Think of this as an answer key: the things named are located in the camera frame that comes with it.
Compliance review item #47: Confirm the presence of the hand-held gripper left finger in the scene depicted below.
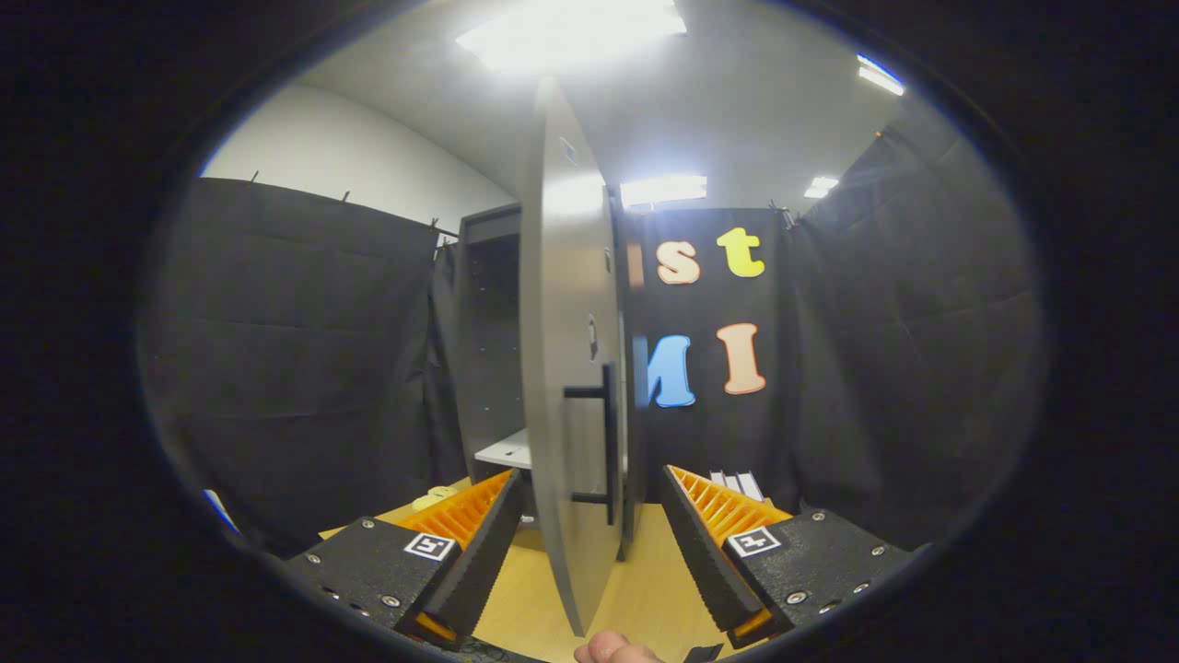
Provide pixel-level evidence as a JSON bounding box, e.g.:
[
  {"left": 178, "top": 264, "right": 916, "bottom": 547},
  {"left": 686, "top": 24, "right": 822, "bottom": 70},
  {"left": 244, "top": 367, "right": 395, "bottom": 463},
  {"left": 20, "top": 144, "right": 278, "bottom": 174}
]
[{"left": 281, "top": 469, "right": 528, "bottom": 654}]

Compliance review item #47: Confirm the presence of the black backdrop cloth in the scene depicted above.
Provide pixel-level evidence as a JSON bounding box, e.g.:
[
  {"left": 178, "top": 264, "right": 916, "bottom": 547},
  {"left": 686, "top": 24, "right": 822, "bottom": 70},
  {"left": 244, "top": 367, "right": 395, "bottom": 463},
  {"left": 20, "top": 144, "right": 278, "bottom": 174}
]
[{"left": 138, "top": 87, "right": 1046, "bottom": 558}]

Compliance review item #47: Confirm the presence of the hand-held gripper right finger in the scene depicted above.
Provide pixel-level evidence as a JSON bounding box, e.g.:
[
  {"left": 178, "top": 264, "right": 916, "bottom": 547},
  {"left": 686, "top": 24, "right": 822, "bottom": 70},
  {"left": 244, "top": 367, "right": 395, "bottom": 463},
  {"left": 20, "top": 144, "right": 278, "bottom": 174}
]
[{"left": 658, "top": 464, "right": 929, "bottom": 650}]

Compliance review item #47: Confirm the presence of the beige cabinet door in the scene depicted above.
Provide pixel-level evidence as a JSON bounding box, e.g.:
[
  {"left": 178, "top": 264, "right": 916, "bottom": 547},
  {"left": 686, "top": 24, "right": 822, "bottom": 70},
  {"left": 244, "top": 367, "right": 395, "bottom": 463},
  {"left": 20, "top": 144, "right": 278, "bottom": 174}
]
[{"left": 519, "top": 78, "right": 638, "bottom": 636}]

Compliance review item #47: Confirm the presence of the black door handle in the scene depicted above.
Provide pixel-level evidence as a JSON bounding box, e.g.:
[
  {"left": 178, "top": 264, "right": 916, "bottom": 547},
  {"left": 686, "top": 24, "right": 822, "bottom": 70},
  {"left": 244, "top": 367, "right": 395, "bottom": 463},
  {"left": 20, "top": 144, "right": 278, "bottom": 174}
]
[{"left": 564, "top": 364, "right": 621, "bottom": 527}]

